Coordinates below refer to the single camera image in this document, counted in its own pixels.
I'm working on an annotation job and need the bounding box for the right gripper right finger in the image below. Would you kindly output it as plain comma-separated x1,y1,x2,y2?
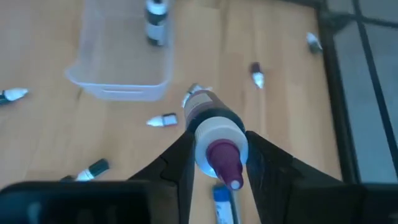
244,129,343,224

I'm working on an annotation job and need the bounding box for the clear plastic bin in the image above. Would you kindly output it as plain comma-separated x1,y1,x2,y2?
64,0,175,103

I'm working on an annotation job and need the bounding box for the large purple food coloring bottle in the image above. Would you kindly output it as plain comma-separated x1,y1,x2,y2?
183,89,249,191

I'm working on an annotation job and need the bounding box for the large black food coloring bottle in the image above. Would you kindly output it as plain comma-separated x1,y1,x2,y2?
144,0,171,47

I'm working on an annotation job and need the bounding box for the small black dropper bottle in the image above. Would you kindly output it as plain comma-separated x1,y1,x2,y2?
74,158,111,182
0,87,30,106

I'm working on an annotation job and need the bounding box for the small dark red dropper bottle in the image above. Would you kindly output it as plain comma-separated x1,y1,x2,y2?
249,61,266,90

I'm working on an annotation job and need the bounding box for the large blue food coloring bottle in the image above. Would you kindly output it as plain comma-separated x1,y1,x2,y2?
211,183,243,224

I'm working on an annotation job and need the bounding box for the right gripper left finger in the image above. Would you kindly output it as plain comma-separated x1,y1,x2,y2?
127,129,197,224

